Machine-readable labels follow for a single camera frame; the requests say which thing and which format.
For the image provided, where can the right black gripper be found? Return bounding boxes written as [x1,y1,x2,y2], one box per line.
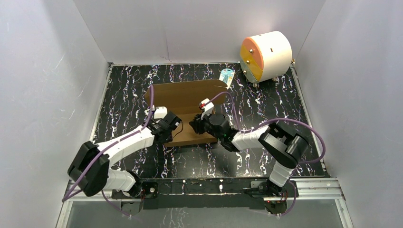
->
[189,110,223,142]

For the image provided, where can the brown cardboard box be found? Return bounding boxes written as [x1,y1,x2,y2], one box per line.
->
[153,79,227,147]

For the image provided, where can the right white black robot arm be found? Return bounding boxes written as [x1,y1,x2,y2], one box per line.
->
[189,114,309,197]

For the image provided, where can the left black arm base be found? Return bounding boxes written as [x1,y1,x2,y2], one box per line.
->
[111,180,159,219]

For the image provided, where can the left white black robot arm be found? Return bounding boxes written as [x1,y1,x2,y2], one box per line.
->
[67,112,182,198]

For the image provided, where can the light blue packaged tool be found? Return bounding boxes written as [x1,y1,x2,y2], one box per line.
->
[219,68,235,89]

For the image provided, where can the white cylindrical drum orange face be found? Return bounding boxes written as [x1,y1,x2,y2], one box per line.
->
[240,31,292,84]

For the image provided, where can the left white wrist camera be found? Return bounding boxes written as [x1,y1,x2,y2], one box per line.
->
[145,106,168,119]

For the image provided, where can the aluminium frame rail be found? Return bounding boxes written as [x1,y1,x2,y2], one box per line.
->
[57,177,354,228]

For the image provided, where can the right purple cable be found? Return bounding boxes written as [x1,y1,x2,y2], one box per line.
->
[208,91,326,217]

